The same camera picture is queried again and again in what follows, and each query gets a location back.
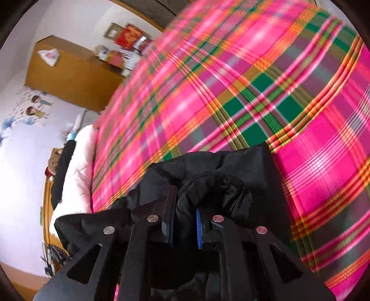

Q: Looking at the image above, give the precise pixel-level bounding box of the brown cardboard box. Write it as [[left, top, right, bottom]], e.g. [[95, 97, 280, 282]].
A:
[[103, 22, 125, 39]]

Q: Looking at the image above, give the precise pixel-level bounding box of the red gift box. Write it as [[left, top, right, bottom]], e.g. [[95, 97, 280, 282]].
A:
[[116, 25, 145, 48]]

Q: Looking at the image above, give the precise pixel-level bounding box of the cartoon wall sticker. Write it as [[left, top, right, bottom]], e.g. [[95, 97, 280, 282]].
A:
[[0, 87, 54, 145]]

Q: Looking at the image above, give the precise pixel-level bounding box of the pink plaid bed sheet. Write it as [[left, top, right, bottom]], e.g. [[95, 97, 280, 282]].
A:
[[91, 0, 370, 296]]

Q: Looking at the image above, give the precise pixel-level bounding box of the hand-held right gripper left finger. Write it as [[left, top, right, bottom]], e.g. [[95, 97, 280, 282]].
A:
[[33, 185, 178, 301]]

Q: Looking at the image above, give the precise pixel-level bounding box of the red patterned box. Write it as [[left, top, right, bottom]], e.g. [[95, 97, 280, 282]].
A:
[[133, 38, 152, 54]]

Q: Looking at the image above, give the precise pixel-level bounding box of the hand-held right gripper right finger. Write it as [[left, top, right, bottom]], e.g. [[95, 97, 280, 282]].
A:
[[195, 207, 337, 301]]

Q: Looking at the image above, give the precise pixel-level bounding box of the black hooded puffer jacket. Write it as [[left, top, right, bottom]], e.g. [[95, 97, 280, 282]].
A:
[[54, 143, 292, 301]]

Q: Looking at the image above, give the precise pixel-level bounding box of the pink plastic bucket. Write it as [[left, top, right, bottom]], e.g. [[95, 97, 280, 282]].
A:
[[108, 50, 125, 70]]

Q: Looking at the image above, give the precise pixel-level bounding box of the wooden headboard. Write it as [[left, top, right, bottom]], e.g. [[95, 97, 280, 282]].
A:
[[40, 147, 70, 275]]

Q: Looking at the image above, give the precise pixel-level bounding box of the white plastic bag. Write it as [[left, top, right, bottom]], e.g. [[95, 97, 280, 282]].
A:
[[37, 49, 61, 67]]

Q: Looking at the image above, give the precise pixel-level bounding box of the brown plush toy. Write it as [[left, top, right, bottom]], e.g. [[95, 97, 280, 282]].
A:
[[45, 147, 64, 181]]

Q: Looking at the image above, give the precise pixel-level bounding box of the wooden wardrobe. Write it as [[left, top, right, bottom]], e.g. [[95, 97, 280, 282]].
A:
[[25, 35, 125, 112]]

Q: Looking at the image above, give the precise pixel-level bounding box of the black pillow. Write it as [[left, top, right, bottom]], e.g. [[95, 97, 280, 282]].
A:
[[50, 140, 76, 209]]

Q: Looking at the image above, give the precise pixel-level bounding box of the grey fabric wardrobe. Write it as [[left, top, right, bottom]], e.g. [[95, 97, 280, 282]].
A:
[[116, 0, 197, 32]]

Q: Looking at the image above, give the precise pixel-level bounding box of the white folded quilt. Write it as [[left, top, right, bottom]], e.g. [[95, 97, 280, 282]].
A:
[[49, 124, 99, 232]]

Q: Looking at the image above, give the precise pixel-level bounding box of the wire rack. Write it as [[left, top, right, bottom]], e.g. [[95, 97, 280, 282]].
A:
[[40, 243, 67, 275]]

